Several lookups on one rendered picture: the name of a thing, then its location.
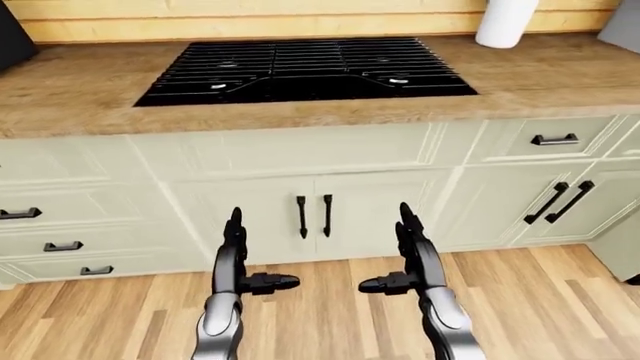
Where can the wooden countertop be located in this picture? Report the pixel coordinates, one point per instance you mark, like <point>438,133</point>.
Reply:
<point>320,112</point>

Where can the white cylindrical container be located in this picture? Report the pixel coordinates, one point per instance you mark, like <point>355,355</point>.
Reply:
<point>502,22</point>

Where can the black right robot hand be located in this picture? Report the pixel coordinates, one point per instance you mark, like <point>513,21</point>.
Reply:
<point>422,262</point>

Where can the grey appliance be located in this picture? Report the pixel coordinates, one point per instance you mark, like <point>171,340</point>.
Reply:
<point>621,26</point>

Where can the pale green kitchen cabinet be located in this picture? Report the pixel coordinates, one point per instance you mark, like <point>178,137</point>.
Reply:
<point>320,195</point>

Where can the black appliance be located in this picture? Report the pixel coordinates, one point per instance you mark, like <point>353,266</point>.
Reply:
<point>12,33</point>

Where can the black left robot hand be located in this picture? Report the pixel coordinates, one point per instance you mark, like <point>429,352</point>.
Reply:
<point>227,262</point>

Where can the black gas cooktop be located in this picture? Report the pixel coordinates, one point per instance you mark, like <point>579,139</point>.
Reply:
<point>306,70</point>

